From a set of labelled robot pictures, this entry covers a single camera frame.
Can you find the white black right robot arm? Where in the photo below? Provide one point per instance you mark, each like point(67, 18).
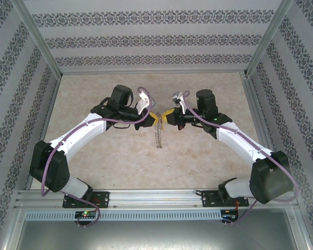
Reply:
point(234, 138)

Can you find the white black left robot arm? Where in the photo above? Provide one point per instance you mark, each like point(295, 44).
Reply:
point(78, 132)

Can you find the small green circuit board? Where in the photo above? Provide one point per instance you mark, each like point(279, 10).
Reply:
point(228, 216)
point(86, 214)

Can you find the aluminium table side rail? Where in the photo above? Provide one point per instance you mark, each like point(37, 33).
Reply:
point(253, 104)

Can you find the long aluminium mounting rail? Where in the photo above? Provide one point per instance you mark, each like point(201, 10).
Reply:
point(156, 199)

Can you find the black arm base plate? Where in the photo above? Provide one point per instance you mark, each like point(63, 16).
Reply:
point(208, 199)
point(104, 199)

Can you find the aluminium frame post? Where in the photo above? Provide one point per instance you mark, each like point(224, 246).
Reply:
point(270, 39)
point(36, 39)

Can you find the aluminium tray frame rail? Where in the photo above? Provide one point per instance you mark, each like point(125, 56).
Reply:
point(300, 229)

